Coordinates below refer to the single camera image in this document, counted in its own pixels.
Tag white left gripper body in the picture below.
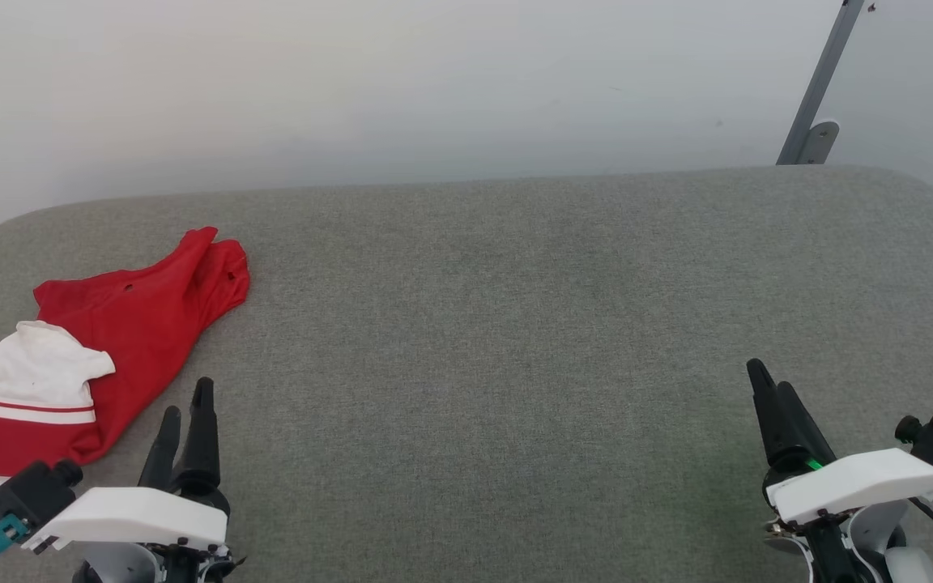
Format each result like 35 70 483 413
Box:
21 470 237 583

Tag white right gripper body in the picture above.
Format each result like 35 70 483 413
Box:
765 448 933 583

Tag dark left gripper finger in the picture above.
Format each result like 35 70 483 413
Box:
138 406 183 490
173 377 221 494

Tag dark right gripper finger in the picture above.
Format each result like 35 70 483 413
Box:
747 359 800 471
776 382 837 471

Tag red basketball jersey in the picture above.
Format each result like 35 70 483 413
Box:
0 227 250 560

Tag grey fabric sofa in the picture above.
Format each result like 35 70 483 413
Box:
0 166 933 583

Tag grey metal bar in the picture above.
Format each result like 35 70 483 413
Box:
776 0 867 167

